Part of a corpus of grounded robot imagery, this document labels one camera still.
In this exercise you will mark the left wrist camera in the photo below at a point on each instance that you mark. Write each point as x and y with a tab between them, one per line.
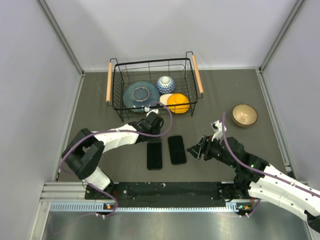
149	111

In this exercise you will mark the orange bowl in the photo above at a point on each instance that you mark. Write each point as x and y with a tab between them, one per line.
178	103

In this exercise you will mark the blue glazed plate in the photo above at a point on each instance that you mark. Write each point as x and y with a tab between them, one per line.
139	95

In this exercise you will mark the grey slotted cable duct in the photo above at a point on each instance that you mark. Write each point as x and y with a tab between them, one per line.
103	207

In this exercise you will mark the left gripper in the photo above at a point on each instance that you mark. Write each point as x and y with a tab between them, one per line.
155	140

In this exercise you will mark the brown ceramic bowl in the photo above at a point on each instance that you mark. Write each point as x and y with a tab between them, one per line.
244	115

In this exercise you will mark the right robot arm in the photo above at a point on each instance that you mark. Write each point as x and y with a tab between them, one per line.
257	178

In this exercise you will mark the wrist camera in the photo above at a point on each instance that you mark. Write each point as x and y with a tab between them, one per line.
149	111
217	127

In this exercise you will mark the black smartphone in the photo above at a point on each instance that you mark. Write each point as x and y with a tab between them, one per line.
177	150

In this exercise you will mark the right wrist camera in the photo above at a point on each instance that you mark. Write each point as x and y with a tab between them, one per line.
217	127

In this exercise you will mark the right wooden basket handle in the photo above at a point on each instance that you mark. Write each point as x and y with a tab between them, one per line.
197	74

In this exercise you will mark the wooden basket handle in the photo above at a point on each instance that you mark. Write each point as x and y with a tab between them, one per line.
109	82
197	74

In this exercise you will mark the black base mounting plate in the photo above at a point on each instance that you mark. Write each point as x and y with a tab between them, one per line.
213	190

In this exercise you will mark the white speckled bowl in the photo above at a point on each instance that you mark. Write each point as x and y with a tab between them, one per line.
164	99

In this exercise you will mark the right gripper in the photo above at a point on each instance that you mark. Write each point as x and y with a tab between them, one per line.
205	145

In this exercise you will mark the blue white patterned bowl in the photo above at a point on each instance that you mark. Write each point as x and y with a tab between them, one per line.
165	85

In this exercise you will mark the black wire dish basket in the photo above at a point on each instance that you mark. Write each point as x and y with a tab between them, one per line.
181	69

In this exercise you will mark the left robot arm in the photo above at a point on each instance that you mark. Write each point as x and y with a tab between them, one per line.
83	153

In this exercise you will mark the left wooden basket handle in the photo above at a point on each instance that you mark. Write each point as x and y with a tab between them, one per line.
109	82

